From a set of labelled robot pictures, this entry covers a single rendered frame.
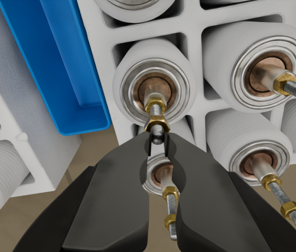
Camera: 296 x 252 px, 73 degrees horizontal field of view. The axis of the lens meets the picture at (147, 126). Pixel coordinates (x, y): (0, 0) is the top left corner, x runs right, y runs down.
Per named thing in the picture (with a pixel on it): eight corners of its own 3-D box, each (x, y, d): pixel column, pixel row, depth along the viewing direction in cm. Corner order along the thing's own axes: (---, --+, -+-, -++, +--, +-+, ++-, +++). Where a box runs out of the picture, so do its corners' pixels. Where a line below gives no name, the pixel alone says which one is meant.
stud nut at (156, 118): (144, 134, 16) (144, 140, 15) (144, 115, 15) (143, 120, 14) (169, 134, 16) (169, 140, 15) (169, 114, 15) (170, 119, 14)
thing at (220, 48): (190, 23, 35) (223, 28, 19) (247, 17, 34) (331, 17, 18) (190, 78, 39) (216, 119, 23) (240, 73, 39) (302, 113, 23)
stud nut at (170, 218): (163, 224, 22) (164, 231, 21) (163, 213, 21) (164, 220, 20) (181, 224, 22) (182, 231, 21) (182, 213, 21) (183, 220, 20)
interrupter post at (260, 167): (252, 172, 27) (264, 190, 25) (244, 161, 27) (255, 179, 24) (269, 163, 27) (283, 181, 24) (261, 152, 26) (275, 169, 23)
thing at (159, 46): (131, 28, 35) (116, 37, 19) (184, 39, 36) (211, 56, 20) (124, 81, 40) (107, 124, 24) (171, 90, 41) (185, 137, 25)
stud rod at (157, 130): (149, 104, 21) (150, 146, 14) (149, 95, 20) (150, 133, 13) (159, 104, 21) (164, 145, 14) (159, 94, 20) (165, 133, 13)
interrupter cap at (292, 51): (232, 39, 20) (235, 39, 19) (313, 30, 19) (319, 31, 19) (225, 110, 23) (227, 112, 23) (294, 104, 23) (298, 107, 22)
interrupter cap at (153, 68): (125, 50, 20) (124, 51, 20) (197, 64, 21) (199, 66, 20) (117, 117, 24) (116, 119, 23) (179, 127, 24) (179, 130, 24)
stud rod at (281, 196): (261, 175, 26) (299, 231, 19) (257, 170, 25) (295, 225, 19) (268, 171, 25) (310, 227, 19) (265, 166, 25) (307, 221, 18)
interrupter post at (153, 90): (146, 80, 22) (145, 89, 19) (167, 84, 22) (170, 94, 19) (142, 100, 23) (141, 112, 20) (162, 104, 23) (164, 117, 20)
